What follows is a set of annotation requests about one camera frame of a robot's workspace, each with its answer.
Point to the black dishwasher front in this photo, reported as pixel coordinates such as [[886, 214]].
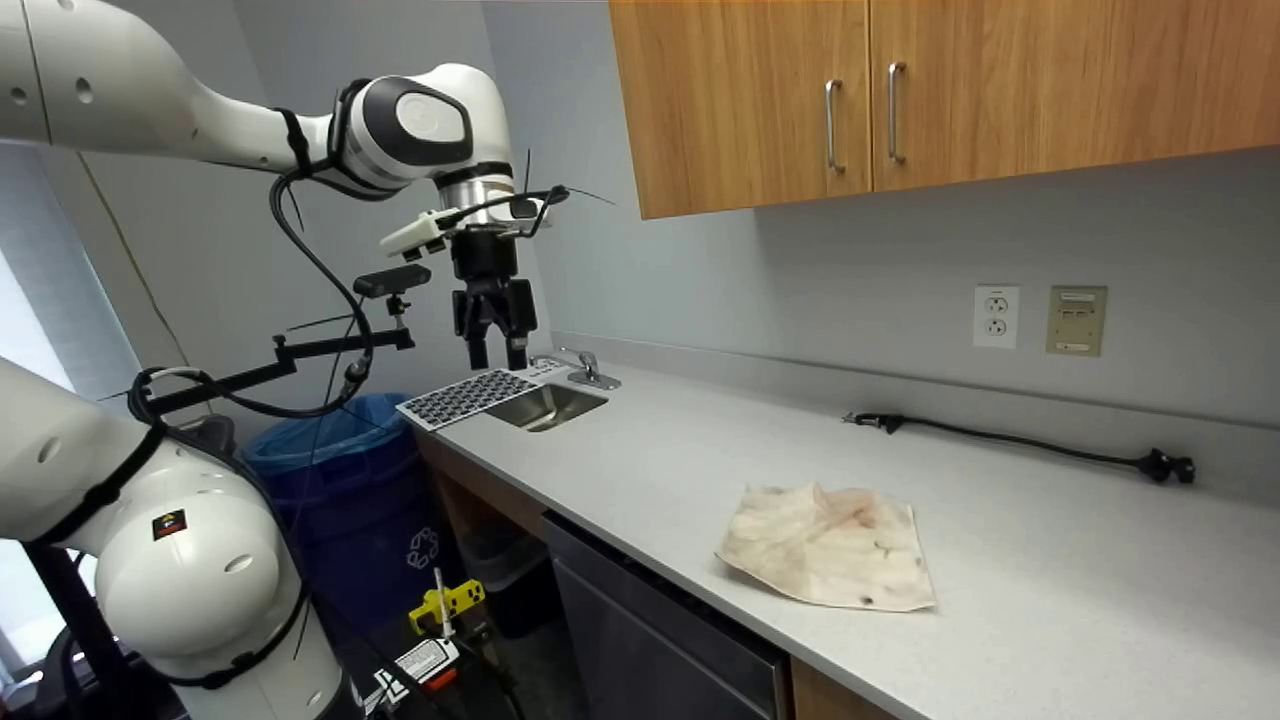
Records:
[[654, 643]]

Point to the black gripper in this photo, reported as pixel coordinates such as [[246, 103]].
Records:
[[490, 274]]

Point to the black camera on stand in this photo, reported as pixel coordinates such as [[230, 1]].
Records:
[[393, 282]]

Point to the yellow clamp tool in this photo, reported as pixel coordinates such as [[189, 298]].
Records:
[[445, 600]]

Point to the grey gridded keyboard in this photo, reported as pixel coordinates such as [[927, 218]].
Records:
[[461, 398]]

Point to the beige wall plate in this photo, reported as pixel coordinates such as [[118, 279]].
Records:
[[1077, 322]]

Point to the wooden wall cabinet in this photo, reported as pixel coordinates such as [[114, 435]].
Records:
[[1014, 82]]

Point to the grey metal faucet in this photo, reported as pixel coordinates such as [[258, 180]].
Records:
[[584, 369]]

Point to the white wall outlet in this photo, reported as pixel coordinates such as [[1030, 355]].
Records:
[[997, 318]]

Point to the wooden base cabinet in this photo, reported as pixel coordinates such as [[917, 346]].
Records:
[[484, 501]]

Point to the black metal frame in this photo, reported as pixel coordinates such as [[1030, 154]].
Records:
[[72, 626]]

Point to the white and red tool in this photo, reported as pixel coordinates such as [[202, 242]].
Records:
[[420, 665]]

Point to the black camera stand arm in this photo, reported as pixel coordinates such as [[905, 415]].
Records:
[[285, 355]]

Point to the blue recycling bin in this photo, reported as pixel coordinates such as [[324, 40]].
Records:
[[353, 507]]

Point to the cream stained towel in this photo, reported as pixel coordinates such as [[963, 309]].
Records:
[[827, 544]]

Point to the dark metal sink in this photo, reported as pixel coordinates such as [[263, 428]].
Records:
[[547, 406]]

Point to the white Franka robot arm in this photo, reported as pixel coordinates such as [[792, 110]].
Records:
[[202, 560]]

